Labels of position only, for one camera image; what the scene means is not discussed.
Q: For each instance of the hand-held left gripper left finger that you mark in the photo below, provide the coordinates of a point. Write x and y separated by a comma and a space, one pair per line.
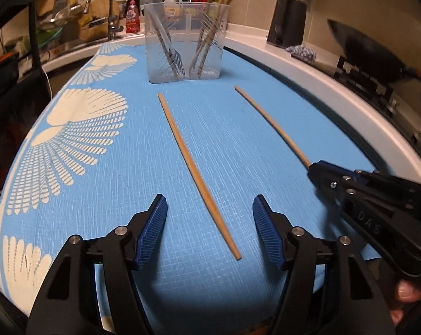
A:
151, 230

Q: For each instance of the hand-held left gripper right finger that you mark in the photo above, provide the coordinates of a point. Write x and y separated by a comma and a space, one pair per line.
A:
266, 230

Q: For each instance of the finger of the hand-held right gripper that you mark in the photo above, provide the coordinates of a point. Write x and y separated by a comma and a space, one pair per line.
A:
324, 178

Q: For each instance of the clear plastic container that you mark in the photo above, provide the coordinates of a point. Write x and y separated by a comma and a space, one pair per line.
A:
154, 73

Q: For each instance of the person's right hand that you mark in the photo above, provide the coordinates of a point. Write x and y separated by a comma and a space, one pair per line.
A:
407, 291

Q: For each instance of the blue patterned cloth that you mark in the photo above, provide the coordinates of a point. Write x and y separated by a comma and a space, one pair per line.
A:
231, 129

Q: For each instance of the black gas stove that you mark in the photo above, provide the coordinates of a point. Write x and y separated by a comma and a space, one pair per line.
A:
364, 80

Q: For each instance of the blue white scrub cloth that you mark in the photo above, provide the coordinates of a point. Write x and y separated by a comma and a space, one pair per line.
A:
301, 54

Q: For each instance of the black wok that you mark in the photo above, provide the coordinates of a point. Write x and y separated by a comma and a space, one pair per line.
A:
367, 52

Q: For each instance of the black box appliance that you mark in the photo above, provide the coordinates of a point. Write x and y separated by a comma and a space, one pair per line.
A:
287, 21

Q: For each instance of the wooden cutting board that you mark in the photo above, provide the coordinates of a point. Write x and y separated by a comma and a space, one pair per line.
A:
98, 28

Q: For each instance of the red dish soap bottle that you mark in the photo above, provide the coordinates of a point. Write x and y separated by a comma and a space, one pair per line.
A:
133, 21

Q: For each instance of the metal kitchen faucet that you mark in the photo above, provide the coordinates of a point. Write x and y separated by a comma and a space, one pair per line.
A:
111, 14

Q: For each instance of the green basin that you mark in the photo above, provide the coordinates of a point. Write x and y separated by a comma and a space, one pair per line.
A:
49, 35

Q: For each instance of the metal bowl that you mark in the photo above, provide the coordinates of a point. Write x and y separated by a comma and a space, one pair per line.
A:
62, 15

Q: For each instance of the black shelf rack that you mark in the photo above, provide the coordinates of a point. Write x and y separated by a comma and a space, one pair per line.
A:
34, 24

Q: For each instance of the metal grater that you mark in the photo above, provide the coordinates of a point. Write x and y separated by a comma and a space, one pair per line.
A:
59, 0

